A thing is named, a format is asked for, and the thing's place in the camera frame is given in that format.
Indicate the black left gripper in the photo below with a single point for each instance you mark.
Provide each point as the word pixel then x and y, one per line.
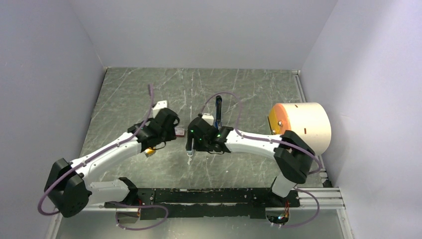
pixel 170 134

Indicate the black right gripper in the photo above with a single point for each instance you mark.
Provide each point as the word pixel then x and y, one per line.
pixel 196 146

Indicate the red white staple box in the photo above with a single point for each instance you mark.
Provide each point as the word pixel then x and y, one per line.
pixel 179 132

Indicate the yellow capped glue stick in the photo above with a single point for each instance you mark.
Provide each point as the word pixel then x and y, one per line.
pixel 190 147

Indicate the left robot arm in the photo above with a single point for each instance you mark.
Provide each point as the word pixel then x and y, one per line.
pixel 71 186

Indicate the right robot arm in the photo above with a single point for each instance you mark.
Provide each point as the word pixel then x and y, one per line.
pixel 293 156

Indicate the white cylinder with coloured lid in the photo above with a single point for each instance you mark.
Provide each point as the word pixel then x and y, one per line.
pixel 307 120

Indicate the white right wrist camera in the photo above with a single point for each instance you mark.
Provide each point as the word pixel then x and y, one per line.
pixel 209 118

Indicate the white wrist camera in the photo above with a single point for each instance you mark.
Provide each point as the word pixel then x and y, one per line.
pixel 158 106
pixel 209 118

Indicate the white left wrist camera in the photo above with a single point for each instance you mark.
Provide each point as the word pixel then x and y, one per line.
pixel 158 106

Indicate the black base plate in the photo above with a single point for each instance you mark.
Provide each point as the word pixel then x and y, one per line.
pixel 209 202

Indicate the aluminium rail frame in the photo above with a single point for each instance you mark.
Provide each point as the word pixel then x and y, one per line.
pixel 200 154

